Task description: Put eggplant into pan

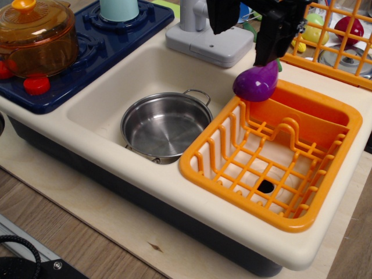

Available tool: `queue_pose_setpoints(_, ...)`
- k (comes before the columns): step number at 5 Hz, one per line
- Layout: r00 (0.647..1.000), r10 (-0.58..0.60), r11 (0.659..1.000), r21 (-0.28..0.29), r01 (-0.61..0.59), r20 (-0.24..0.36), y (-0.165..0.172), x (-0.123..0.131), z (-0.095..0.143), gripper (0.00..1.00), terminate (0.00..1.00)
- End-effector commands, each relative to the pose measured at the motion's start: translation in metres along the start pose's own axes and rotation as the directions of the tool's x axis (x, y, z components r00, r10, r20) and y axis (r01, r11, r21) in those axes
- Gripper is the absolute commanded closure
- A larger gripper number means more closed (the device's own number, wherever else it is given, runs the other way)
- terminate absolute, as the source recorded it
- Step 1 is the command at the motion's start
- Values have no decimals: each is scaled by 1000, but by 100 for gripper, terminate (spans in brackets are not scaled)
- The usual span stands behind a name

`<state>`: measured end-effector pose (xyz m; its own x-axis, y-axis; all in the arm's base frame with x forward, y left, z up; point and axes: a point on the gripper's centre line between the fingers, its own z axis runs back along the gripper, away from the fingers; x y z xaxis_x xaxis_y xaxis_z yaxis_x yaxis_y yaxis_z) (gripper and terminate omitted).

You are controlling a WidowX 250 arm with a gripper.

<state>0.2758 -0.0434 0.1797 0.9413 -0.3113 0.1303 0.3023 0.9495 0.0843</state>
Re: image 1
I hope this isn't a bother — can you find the green yellow toy pear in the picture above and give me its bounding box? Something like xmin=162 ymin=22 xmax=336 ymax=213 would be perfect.
xmin=302 ymin=13 xmax=329 ymax=45

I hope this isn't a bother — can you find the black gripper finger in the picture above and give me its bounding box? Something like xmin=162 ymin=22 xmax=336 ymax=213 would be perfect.
xmin=254 ymin=10 xmax=306 ymax=66
xmin=206 ymin=0 xmax=240 ymax=35

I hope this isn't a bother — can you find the black braided cable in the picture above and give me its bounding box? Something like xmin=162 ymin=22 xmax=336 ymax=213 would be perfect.
xmin=0 ymin=234 xmax=41 ymax=279

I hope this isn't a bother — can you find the orange dish rack basket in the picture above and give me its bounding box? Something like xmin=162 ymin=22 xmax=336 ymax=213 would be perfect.
xmin=179 ymin=80 xmax=363 ymax=233

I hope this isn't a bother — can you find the aluminium rail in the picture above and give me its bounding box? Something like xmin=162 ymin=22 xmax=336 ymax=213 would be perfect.
xmin=0 ymin=214 xmax=60 ymax=264

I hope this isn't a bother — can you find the light wooden base board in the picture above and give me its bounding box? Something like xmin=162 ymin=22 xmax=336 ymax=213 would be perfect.
xmin=1 ymin=122 xmax=371 ymax=278

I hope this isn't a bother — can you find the blue plastic cup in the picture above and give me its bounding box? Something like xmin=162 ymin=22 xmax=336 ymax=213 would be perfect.
xmin=238 ymin=6 xmax=251 ymax=23

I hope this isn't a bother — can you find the purple toy eggplant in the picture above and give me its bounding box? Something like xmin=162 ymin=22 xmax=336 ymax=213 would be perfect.
xmin=232 ymin=60 xmax=281 ymax=102

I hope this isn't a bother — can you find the red stove knob front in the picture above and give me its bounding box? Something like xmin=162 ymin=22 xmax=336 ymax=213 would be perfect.
xmin=23 ymin=77 xmax=51 ymax=95

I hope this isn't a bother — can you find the grey toy faucet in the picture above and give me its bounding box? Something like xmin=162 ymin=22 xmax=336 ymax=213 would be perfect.
xmin=166 ymin=1 xmax=253 ymax=68

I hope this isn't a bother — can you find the amber glass pot with lid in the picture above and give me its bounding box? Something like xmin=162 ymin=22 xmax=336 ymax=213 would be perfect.
xmin=1 ymin=1 xmax=79 ymax=78

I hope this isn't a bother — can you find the red toy fruit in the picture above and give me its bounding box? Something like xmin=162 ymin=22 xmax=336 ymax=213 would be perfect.
xmin=334 ymin=16 xmax=364 ymax=45

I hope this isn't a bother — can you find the red stove knob left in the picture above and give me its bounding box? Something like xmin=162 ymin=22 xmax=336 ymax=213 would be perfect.
xmin=0 ymin=61 xmax=13 ymax=80

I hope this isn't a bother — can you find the stainless steel pan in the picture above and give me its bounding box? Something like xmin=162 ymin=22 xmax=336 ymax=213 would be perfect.
xmin=120 ymin=89 xmax=213 ymax=164

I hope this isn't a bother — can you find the cream toy sink unit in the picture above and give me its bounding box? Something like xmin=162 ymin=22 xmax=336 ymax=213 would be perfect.
xmin=0 ymin=17 xmax=372 ymax=277

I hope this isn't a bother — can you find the steel pot lid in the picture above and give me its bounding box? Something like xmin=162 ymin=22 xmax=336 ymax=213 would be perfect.
xmin=317 ymin=45 xmax=371 ymax=80

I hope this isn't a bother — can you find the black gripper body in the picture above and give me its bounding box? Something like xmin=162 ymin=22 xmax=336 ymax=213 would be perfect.
xmin=241 ymin=0 xmax=311 ymax=20

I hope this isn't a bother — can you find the green toy chili pepper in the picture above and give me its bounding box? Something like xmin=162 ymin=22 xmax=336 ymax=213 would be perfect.
xmin=242 ymin=22 xmax=257 ymax=43

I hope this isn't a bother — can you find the navy blue toy stove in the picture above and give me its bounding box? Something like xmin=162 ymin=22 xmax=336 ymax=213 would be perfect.
xmin=1 ymin=1 xmax=174 ymax=115

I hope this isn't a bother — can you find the red stove knob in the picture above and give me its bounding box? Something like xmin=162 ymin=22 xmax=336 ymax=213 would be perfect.
xmin=0 ymin=61 xmax=13 ymax=80
xmin=23 ymin=77 xmax=51 ymax=95

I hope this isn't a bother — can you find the yellow toy corn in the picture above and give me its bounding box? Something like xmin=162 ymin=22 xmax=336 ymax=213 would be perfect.
xmin=291 ymin=37 xmax=307 ymax=53

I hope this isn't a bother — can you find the black mount plate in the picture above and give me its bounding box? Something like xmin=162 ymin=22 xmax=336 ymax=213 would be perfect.
xmin=1 ymin=257 xmax=87 ymax=278

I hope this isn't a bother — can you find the light teal cup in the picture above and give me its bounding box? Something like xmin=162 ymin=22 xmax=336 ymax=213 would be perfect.
xmin=99 ymin=0 xmax=139 ymax=22

